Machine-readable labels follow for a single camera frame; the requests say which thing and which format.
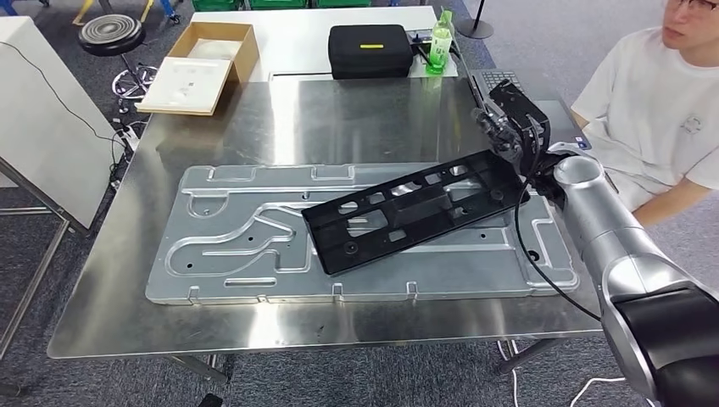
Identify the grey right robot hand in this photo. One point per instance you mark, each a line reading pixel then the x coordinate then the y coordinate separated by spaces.
pixel 503 140

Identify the black plastic panel part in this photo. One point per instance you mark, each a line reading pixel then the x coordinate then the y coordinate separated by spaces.
pixel 418 213

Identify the dark robot base part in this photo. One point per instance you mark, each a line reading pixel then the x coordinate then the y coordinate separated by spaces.
pixel 210 400

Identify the stainless steel workbench table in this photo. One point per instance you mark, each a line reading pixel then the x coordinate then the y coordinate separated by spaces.
pixel 365 118

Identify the grey laptop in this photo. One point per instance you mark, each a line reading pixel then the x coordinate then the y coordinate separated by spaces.
pixel 561 115

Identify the green plastic bottle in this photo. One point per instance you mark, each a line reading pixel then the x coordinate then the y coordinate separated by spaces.
pixel 439 47

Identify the black pen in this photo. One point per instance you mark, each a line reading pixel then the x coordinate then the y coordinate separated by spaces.
pixel 426 56

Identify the black stanchion base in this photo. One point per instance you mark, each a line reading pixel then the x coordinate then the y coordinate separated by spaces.
pixel 477 25

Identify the person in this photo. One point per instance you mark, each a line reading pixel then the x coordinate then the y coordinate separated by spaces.
pixel 646 107

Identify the black zip case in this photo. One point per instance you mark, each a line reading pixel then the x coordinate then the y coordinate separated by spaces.
pixel 371 53

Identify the green plastic crate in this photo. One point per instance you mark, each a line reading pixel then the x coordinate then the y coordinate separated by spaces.
pixel 278 4
pixel 341 3
pixel 216 4

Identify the stamped grey metal plate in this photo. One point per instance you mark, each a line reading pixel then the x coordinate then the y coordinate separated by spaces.
pixel 236 269

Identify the open cardboard box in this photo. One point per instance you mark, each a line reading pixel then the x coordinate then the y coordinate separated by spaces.
pixel 185 84

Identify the white power strip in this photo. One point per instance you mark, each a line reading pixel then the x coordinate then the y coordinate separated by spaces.
pixel 128 137

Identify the black round seat stool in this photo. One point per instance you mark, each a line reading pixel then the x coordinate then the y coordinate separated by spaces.
pixel 109 34

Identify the white panel side table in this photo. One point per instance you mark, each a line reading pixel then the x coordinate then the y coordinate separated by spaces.
pixel 50 123

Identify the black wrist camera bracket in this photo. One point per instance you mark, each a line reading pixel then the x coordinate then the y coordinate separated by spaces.
pixel 547 182

